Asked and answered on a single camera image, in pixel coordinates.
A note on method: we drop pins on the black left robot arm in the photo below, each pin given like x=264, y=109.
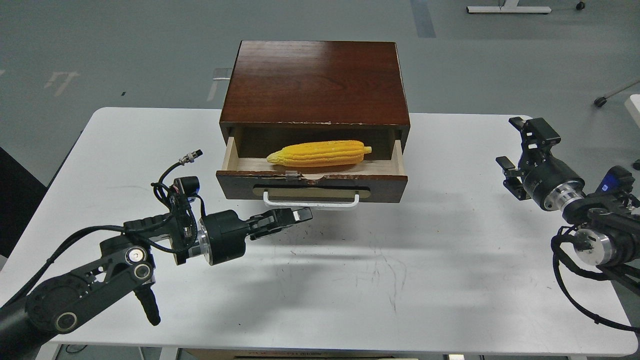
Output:
x=41, y=310

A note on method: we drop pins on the yellow corn cob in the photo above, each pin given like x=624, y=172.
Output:
x=321, y=154

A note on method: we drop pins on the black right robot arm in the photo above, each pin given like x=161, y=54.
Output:
x=602, y=233

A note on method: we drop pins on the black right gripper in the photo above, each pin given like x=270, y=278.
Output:
x=545, y=179

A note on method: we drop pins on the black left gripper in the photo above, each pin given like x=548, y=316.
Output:
x=224, y=234

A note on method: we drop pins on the dark wooden cabinet box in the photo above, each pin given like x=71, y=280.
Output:
x=325, y=84

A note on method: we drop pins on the grey chair leg with caster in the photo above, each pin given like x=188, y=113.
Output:
x=602, y=100

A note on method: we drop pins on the white stand base with caster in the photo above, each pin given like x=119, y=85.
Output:
x=508, y=7

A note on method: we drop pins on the wooden drawer with white handle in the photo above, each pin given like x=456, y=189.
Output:
x=370, y=181

